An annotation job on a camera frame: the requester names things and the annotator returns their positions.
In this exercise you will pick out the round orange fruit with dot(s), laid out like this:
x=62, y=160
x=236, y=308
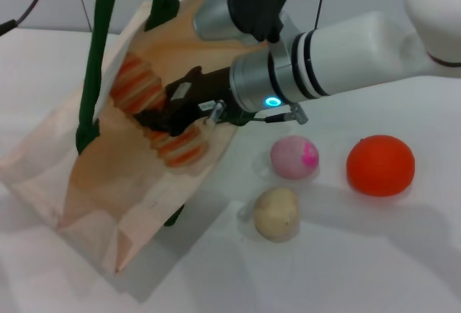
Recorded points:
x=380, y=165

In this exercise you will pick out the beige round egg yolk pastry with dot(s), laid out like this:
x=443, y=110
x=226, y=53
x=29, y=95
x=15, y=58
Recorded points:
x=275, y=216

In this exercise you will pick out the long orange striped bread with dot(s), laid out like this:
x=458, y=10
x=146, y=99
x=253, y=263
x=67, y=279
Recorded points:
x=138, y=84

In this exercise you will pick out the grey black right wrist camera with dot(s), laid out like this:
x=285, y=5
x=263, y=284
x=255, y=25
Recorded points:
x=252, y=0

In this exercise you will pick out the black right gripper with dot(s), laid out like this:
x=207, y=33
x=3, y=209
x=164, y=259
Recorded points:
x=191, y=100

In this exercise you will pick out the pink round pastry magenta mark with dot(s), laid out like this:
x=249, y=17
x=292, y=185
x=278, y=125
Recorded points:
x=290, y=158

